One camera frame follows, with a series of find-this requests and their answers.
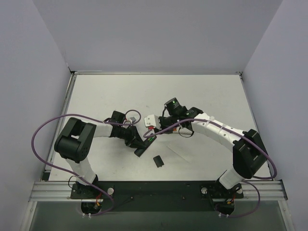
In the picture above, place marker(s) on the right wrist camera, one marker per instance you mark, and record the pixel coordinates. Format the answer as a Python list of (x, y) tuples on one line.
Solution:
[(152, 121)]

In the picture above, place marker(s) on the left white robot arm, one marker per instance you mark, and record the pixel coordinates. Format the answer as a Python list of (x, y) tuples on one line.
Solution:
[(74, 142)]

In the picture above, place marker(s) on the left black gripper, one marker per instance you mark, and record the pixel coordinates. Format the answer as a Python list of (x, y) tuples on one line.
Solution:
[(134, 141)]

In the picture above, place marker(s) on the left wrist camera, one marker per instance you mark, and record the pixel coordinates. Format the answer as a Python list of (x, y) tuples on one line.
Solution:
[(132, 119)]

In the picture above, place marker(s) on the black remote control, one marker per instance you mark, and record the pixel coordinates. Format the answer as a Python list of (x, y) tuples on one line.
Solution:
[(146, 144)]

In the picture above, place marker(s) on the white stick with orange tip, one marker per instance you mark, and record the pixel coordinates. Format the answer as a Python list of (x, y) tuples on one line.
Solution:
[(182, 131)]

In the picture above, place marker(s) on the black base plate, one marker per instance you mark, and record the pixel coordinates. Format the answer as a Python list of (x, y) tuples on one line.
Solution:
[(156, 196)]

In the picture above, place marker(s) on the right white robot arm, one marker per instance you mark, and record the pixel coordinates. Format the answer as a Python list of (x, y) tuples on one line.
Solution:
[(248, 150)]

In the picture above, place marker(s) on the black battery cover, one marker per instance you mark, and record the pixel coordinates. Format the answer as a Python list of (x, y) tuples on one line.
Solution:
[(158, 161)]

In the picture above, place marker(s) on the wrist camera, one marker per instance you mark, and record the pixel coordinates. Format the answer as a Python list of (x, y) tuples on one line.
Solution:
[(132, 119), (152, 121)]

